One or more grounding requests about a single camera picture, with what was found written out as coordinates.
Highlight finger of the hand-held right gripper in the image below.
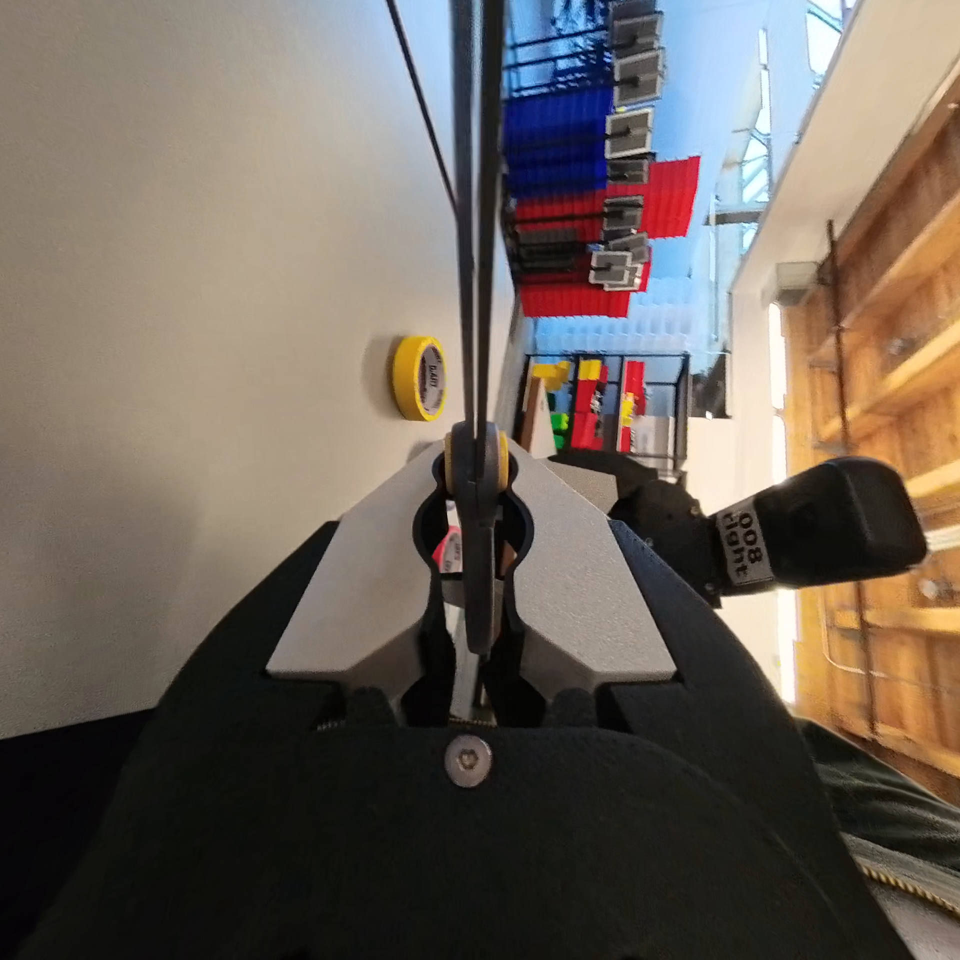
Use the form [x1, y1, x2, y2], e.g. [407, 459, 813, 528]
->
[540, 456, 619, 520]

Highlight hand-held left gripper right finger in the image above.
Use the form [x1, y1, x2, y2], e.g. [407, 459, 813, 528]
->
[483, 441, 678, 725]

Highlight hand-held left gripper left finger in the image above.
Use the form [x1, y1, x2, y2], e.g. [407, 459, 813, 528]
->
[264, 441, 460, 725]

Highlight orange grey handled scissors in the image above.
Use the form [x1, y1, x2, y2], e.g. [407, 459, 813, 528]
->
[442, 0, 513, 661]

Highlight yellow tape roll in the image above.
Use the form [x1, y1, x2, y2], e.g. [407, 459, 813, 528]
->
[390, 335, 449, 423]

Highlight shelf of coloured bricks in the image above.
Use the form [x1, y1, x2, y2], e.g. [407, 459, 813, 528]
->
[523, 351, 691, 468]

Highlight red blue hanging bins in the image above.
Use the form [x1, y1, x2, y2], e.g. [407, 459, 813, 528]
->
[501, 0, 702, 320]

